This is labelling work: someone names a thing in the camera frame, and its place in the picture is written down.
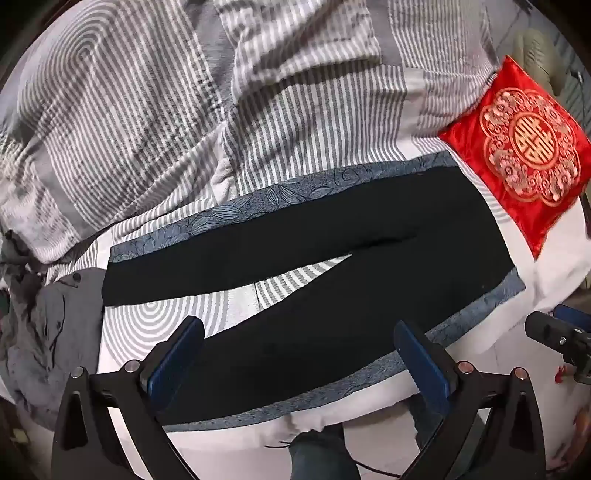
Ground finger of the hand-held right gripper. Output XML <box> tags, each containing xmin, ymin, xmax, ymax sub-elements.
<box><xmin>525</xmin><ymin>311</ymin><xmax>591</xmax><ymax>384</ymax></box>
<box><xmin>553</xmin><ymin>304</ymin><xmax>591</xmax><ymax>333</ymax></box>

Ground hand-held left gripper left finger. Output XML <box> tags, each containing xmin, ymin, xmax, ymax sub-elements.
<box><xmin>51</xmin><ymin>316</ymin><xmax>206</xmax><ymax>480</ymax></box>

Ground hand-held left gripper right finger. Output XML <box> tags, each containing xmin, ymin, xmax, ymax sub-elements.
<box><xmin>393</xmin><ymin>320</ymin><xmax>546</xmax><ymax>480</ymax></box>

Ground black pants with patterned lining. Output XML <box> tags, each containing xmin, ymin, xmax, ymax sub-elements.
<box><xmin>100</xmin><ymin>152</ymin><xmax>527</xmax><ymax>428</ymax></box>

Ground white striped bed sheet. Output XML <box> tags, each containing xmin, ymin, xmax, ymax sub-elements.
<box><xmin>44</xmin><ymin>124</ymin><xmax>591</xmax><ymax>480</ymax></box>

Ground grey shirt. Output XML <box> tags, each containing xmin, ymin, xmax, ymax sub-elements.
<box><xmin>0</xmin><ymin>231</ymin><xmax>109</xmax><ymax>430</ymax></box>

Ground person's leg in jeans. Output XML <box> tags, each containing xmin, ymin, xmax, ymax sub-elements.
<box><xmin>288</xmin><ymin>424</ymin><xmax>361</xmax><ymax>480</ymax></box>

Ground red embroidered cushion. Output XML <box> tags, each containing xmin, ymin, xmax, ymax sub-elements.
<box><xmin>438</xmin><ymin>55</ymin><xmax>591</xmax><ymax>260</ymax></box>

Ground grey white striped duvet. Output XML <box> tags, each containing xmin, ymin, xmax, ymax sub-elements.
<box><xmin>0</xmin><ymin>0</ymin><xmax>504</xmax><ymax>278</ymax></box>

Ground black cable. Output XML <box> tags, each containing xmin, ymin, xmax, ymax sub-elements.
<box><xmin>264</xmin><ymin>439</ymin><xmax>402</xmax><ymax>477</ymax></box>

